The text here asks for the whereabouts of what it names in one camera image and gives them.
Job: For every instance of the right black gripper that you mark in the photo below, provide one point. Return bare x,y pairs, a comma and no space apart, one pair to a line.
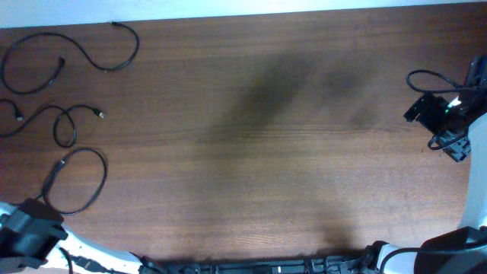
423,111

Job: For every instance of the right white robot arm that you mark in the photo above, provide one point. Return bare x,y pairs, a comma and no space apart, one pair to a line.
462,250

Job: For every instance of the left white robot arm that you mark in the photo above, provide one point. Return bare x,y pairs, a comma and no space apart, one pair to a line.
33,236

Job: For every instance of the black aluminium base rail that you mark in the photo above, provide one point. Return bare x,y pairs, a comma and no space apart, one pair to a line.
328,265

